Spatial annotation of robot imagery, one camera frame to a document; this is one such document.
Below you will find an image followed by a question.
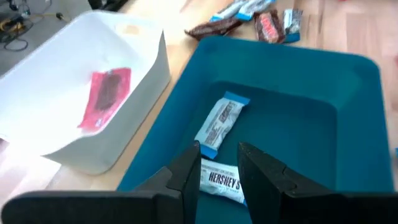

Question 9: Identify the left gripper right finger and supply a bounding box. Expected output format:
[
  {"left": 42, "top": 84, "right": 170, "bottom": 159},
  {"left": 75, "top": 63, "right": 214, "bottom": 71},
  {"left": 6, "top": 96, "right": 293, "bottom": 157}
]
[{"left": 237, "top": 141, "right": 331, "bottom": 224}]

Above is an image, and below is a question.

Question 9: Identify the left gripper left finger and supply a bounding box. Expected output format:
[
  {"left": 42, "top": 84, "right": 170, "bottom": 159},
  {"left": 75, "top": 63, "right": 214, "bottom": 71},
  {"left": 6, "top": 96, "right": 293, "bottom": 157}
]
[{"left": 133, "top": 140, "right": 202, "bottom": 224}]

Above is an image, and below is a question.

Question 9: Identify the white blue Hershey's candy bar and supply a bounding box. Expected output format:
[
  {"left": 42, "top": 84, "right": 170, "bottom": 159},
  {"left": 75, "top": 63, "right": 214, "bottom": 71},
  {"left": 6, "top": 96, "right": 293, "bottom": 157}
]
[
  {"left": 282, "top": 8, "right": 304, "bottom": 44},
  {"left": 210, "top": 0, "right": 246, "bottom": 23},
  {"left": 234, "top": 0, "right": 277, "bottom": 22},
  {"left": 198, "top": 157, "right": 248, "bottom": 206},
  {"left": 194, "top": 91, "right": 251, "bottom": 160}
]

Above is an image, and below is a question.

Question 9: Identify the red candy bar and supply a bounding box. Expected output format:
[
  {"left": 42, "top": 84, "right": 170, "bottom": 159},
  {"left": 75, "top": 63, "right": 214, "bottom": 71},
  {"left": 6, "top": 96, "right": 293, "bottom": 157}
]
[{"left": 77, "top": 67, "right": 132, "bottom": 133}]

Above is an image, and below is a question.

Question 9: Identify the brown PayDay candy bar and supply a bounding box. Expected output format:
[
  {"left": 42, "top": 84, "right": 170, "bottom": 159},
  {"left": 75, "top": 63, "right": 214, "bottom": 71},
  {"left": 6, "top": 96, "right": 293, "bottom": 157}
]
[
  {"left": 184, "top": 17, "right": 243, "bottom": 41},
  {"left": 253, "top": 9, "right": 286, "bottom": 44}
]

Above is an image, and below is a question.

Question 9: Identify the blue plastic bin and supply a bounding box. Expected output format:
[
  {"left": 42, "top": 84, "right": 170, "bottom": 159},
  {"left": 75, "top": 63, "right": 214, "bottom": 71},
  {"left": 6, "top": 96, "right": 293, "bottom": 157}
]
[{"left": 117, "top": 35, "right": 395, "bottom": 224}]

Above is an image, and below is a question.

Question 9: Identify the white plastic bin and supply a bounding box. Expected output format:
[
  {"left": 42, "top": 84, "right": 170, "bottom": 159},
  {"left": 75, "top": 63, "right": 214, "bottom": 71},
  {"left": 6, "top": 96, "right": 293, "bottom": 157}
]
[{"left": 0, "top": 9, "right": 172, "bottom": 175}]

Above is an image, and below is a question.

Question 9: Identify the yellow black floor cable bundle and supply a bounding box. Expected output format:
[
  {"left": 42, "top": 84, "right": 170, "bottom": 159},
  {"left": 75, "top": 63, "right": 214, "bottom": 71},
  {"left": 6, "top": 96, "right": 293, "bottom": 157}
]
[{"left": 0, "top": 0, "right": 68, "bottom": 52}]

